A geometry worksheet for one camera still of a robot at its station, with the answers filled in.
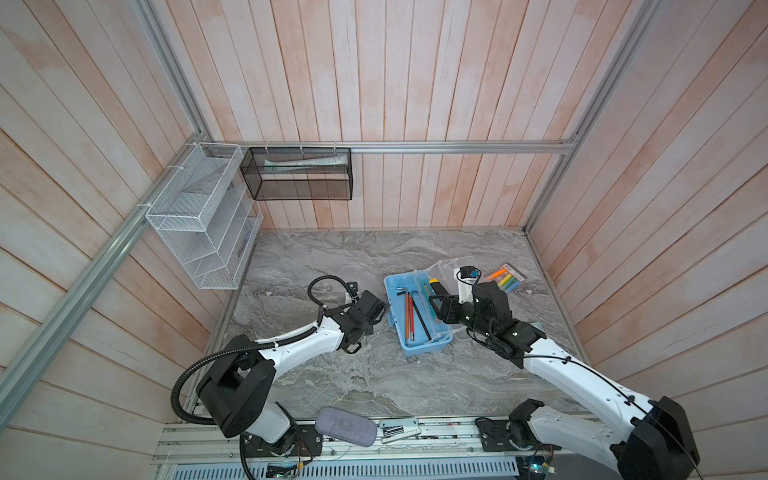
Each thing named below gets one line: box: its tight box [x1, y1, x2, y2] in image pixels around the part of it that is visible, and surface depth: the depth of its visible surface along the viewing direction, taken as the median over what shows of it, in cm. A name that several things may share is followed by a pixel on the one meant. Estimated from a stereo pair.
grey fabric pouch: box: [315, 406, 378, 447], surface depth 75 cm
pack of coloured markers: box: [486, 262, 527, 294], surface depth 106 cm
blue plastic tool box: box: [383, 269, 453, 356], surface depth 97 cm
